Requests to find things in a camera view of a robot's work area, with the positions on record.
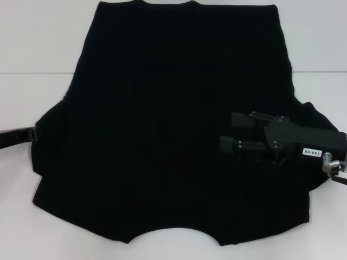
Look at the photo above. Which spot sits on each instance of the metal right wrist connector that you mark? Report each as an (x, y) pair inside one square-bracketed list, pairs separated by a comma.
[(329, 162)]

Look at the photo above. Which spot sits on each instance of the black shirt with pink print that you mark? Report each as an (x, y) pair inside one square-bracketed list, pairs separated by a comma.
[(173, 108)]

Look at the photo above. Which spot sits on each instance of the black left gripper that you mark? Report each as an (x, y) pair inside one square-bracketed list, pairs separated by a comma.
[(13, 138)]

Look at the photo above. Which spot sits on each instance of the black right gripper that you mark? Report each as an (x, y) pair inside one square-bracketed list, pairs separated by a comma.
[(298, 138)]

